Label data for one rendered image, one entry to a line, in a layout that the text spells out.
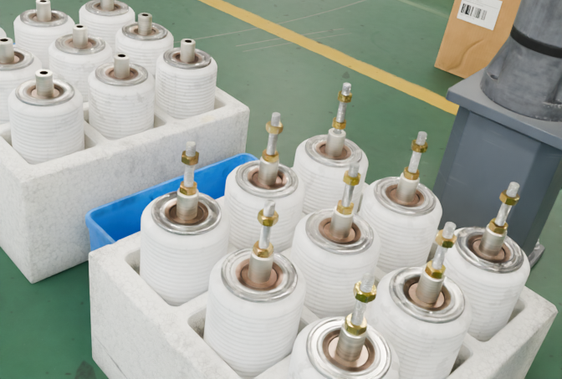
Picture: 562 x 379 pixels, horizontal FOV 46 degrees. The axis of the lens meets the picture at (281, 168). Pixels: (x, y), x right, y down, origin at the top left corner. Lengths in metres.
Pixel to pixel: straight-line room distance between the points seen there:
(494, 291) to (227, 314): 0.29
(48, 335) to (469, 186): 0.63
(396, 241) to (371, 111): 0.78
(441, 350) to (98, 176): 0.53
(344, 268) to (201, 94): 0.45
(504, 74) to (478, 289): 0.35
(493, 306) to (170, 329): 0.34
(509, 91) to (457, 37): 0.85
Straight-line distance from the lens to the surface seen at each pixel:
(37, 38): 1.15
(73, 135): 0.94
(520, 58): 0.97
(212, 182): 1.05
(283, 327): 0.64
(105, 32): 1.20
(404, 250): 0.79
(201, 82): 1.03
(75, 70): 1.05
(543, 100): 0.96
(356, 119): 1.49
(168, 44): 1.12
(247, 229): 0.77
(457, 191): 1.05
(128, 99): 0.96
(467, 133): 1.00
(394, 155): 1.39
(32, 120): 0.92
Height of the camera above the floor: 0.69
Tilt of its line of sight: 33 degrees down
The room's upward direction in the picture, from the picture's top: 9 degrees clockwise
